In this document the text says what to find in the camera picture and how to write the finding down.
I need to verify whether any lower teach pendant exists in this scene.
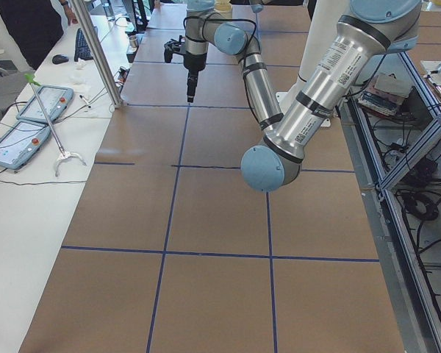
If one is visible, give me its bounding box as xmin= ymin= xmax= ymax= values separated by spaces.
xmin=0 ymin=120 xmax=51 ymax=170

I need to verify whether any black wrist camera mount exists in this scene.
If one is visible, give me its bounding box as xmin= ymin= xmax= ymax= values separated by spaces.
xmin=164 ymin=35 xmax=186 ymax=63

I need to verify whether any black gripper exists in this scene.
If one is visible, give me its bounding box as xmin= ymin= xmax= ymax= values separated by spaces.
xmin=183 ymin=51 xmax=207 ymax=103

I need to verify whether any upper teach pendant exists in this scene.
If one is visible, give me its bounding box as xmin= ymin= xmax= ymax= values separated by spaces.
xmin=16 ymin=85 xmax=74 ymax=124

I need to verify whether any pink grabber stick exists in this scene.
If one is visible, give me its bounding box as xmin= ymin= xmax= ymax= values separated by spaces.
xmin=24 ymin=74 xmax=87 ymax=177

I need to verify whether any stack of books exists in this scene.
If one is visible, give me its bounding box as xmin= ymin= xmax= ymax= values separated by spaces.
xmin=357 ymin=74 xmax=412 ymax=116

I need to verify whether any silver metal cup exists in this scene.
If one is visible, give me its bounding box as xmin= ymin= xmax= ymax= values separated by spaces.
xmin=129 ymin=35 xmax=139 ymax=49

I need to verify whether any teach pendant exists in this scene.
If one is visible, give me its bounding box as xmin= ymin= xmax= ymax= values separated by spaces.
xmin=16 ymin=85 xmax=74 ymax=124
xmin=0 ymin=120 xmax=51 ymax=170

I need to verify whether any black keyboard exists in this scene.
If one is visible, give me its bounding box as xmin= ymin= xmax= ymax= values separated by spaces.
xmin=73 ymin=28 xmax=93 ymax=62

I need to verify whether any silver aluminium frame post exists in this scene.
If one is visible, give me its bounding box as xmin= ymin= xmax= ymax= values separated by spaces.
xmin=71 ymin=0 xmax=123 ymax=109

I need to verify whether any black computer mouse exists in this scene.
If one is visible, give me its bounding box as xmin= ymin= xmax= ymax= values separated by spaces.
xmin=51 ymin=54 xmax=69 ymax=65

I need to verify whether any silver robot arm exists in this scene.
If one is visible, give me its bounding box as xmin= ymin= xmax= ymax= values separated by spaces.
xmin=240 ymin=1 xmax=421 ymax=193
xmin=182 ymin=1 xmax=283 ymax=131

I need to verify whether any black marker pen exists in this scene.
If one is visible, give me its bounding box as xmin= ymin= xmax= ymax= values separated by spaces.
xmin=79 ymin=95 xmax=91 ymax=109

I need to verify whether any person in dark clothes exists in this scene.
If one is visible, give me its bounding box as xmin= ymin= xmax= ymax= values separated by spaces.
xmin=0 ymin=0 xmax=77 ymax=69

